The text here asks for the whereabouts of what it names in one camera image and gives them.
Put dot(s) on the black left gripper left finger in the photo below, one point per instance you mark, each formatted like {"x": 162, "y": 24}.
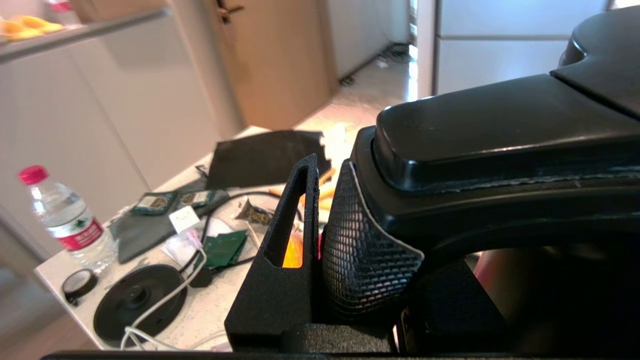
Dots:
{"x": 270, "y": 305}

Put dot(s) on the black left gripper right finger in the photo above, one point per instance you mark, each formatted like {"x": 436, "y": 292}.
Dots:
{"x": 360, "y": 260}

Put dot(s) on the black electric kettle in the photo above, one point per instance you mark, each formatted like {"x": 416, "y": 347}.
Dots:
{"x": 500, "y": 165}

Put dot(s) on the packet with dried contents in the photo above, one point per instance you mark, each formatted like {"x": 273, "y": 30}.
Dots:
{"x": 255, "y": 214}

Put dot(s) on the dark blue snack packet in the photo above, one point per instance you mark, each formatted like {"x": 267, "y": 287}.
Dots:
{"x": 196, "y": 198}
{"x": 152, "y": 202}

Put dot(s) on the orange stick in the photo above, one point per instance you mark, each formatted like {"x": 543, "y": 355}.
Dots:
{"x": 325, "y": 192}

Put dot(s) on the white charger plug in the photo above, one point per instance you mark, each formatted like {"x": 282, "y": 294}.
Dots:
{"x": 184, "y": 220}

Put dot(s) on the black round kettle base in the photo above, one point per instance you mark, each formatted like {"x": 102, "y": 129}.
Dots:
{"x": 135, "y": 300}

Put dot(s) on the black tape roll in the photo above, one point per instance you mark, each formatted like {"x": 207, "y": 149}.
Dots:
{"x": 80, "y": 285}

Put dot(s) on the brown wooden door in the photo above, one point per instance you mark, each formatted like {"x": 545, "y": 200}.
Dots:
{"x": 280, "y": 65}

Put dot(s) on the silver three-door fridge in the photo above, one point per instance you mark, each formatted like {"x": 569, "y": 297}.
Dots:
{"x": 500, "y": 50}

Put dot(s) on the grey shelf ledge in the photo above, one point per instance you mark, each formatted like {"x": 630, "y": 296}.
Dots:
{"x": 75, "y": 32}

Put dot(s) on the orange plastic item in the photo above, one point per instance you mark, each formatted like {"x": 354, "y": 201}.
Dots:
{"x": 17, "y": 31}
{"x": 42, "y": 22}

